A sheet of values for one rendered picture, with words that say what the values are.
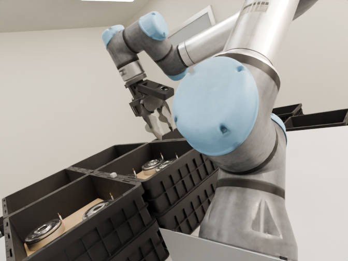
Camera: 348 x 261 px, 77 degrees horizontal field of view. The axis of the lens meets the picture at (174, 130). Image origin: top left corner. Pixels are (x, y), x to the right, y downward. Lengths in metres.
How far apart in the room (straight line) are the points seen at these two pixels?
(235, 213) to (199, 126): 0.15
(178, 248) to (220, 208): 0.09
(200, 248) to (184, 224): 0.37
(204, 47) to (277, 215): 0.47
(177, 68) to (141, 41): 0.14
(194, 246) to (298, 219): 0.40
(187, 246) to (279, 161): 0.20
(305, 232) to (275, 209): 0.29
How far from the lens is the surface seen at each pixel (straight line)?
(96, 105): 4.40
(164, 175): 0.61
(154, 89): 0.64
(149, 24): 0.63
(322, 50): 3.30
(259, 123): 0.29
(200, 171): 0.72
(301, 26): 3.33
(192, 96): 0.29
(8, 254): 0.61
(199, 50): 0.67
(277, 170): 0.40
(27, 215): 0.90
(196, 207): 0.72
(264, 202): 0.37
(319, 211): 0.72
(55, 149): 4.07
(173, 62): 0.69
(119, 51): 0.68
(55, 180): 1.30
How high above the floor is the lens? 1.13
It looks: 10 degrees down
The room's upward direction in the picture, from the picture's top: 20 degrees counter-clockwise
